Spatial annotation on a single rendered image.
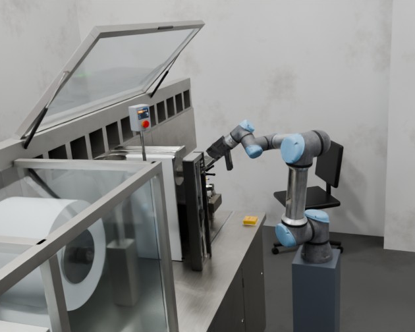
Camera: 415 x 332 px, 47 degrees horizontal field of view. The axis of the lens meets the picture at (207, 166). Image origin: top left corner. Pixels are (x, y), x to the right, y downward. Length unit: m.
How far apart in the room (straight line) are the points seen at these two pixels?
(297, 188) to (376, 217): 2.65
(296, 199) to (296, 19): 2.55
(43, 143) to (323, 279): 1.38
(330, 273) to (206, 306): 0.62
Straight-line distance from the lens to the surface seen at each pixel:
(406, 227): 4.46
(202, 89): 4.75
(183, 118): 3.27
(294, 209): 2.15
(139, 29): 1.90
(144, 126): 1.97
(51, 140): 1.99
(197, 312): 2.02
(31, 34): 4.82
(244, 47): 4.56
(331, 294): 2.38
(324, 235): 2.31
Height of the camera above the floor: 2.02
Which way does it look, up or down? 17 degrees down
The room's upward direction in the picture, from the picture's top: 4 degrees counter-clockwise
